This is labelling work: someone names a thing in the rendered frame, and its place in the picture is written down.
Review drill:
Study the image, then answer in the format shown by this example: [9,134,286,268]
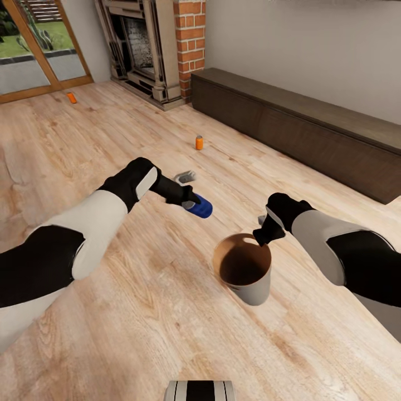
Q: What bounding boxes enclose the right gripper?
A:
[252,222,286,247]

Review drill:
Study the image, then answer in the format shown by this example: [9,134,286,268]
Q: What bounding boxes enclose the robot trunk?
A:
[163,380,238,401]

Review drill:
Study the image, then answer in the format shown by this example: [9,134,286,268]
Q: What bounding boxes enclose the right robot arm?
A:
[252,192,401,344]

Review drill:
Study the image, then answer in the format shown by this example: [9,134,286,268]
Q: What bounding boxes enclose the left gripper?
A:
[161,180,201,204]

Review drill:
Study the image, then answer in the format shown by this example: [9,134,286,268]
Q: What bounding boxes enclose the trash can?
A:
[212,233,272,306]

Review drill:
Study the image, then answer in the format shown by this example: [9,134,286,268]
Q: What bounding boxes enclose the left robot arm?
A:
[0,158,201,355]

